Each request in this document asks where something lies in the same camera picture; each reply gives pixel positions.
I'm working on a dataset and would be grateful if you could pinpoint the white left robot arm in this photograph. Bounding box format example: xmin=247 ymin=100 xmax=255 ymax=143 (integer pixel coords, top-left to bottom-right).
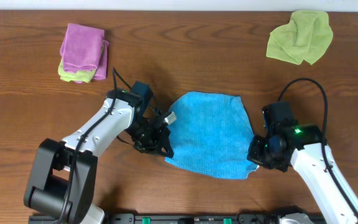
xmin=24 ymin=82 xmax=176 ymax=224

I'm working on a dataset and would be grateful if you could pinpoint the folded purple cloth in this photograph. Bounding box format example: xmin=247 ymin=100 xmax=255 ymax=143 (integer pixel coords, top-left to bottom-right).
xmin=75 ymin=40 xmax=109 ymax=83
xmin=60 ymin=23 xmax=104 ymax=73

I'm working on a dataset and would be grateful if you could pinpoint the folded purple cloth top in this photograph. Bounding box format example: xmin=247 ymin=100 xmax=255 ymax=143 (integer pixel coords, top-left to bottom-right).
xmin=60 ymin=23 xmax=104 ymax=73

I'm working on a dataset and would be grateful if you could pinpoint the blue microfiber cloth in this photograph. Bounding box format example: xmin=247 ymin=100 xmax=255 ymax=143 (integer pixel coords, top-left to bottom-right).
xmin=165 ymin=91 xmax=258 ymax=180

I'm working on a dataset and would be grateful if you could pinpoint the crumpled green microfiber cloth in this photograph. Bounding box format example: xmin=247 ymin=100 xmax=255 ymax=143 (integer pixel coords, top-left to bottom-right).
xmin=266 ymin=10 xmax=333 ymax=65

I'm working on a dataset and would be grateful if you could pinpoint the folded purple cloth bottom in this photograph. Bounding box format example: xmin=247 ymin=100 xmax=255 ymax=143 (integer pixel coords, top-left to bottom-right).
xmin=75 ymin=40 xmax=109 ymax=83

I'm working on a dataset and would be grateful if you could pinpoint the folded green cloth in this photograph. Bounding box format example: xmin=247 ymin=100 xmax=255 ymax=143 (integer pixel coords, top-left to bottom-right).
xmin=58 ymin=60 xmax=95 ymax=82

